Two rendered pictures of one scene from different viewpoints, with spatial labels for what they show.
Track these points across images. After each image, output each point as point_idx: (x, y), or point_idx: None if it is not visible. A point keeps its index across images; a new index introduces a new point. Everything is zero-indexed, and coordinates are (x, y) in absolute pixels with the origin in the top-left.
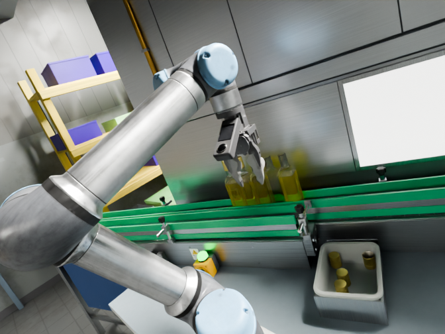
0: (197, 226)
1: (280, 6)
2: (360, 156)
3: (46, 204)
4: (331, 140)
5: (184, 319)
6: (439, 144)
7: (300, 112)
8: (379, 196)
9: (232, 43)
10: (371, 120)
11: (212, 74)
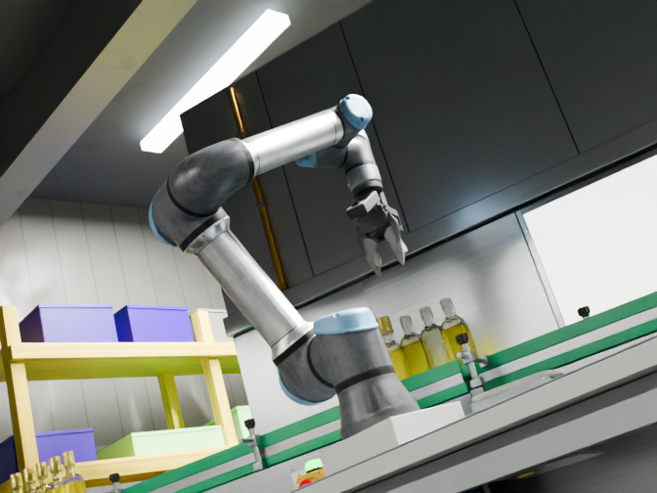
0: (311, 424)
1: (441, 140)
2: (563, 309)
3: (228, 143)
4: (520, 292)
5: (296, 359)
6: (654, 275)
7: (475, 259)
8: (573, 326)
9: (382, 185)
10: (566, 256)
11: (350, 110)
